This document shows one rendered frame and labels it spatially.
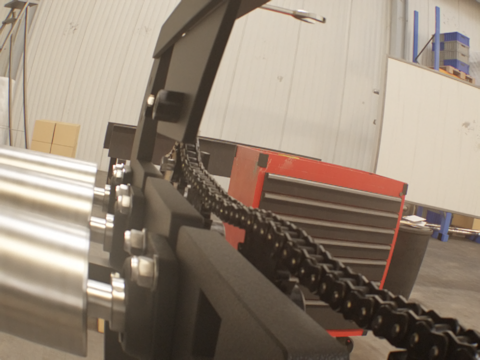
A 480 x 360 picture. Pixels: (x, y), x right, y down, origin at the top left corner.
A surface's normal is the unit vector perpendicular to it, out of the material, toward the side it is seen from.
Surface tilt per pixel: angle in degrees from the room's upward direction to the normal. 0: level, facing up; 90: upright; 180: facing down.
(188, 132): 118
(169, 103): 103
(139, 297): 60
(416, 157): 90
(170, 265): 34
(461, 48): 90
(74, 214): 65
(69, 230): 14
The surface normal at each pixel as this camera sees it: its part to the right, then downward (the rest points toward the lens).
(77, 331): 0.17, 0.34
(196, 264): -0.96, -0.17
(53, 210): 0.27, -0.23
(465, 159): -0.19, 0.03
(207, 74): 0.11, 0.56
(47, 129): 0.22, 0.11
